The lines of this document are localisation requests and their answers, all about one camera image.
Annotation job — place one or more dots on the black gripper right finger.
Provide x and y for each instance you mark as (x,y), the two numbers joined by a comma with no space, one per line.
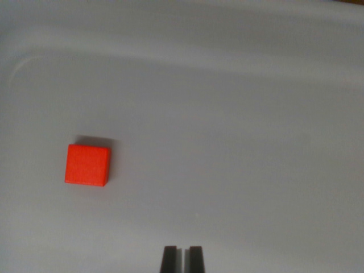
(196,260)

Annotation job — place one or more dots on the red cube block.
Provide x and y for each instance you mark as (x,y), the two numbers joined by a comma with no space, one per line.
(86,165)

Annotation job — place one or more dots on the white plastic bin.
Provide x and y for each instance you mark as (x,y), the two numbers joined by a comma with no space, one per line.
(213,128)

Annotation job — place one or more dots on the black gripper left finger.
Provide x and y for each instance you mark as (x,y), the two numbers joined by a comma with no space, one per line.
(169,260)

